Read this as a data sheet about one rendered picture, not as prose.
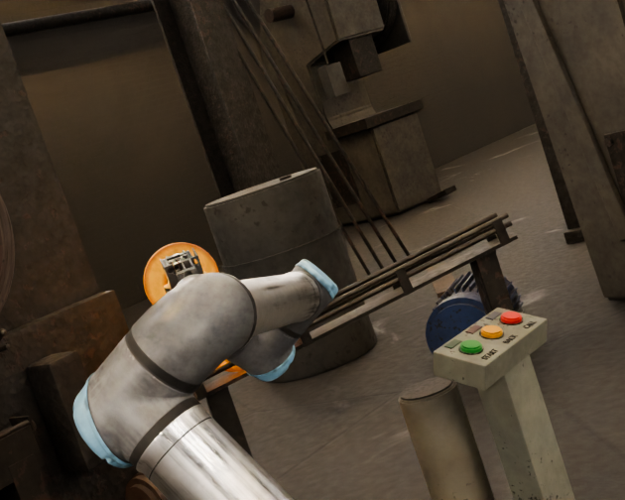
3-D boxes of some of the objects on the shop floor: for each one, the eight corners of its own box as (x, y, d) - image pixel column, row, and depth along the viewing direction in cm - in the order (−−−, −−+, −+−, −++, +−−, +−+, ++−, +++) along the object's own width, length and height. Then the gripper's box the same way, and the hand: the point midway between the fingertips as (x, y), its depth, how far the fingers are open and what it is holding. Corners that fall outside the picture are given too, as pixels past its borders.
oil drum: (237, 388, 484) (175, 212, 473) (314, 342, 527) (259, 181, 516) (326, 380, 443) (260, 187, 433) (403, 331, 486) (344, 155, 475)
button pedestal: (519, 652, 193) (420, 353, 186) (573, 584, 210) (485, 309, 203) (593, 663, 182) (492, 345, 175) (646, 590, 199) (555, 299, 192)
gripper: (209, 263, 191) (188, 231, 210) (164, 280, 189) (147, 245, 209) (222, 303, 194) (200, 268, 214) (178, 319, 193) (160, 282, 212)
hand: (179, 271), depth 211 cm, fingers closed
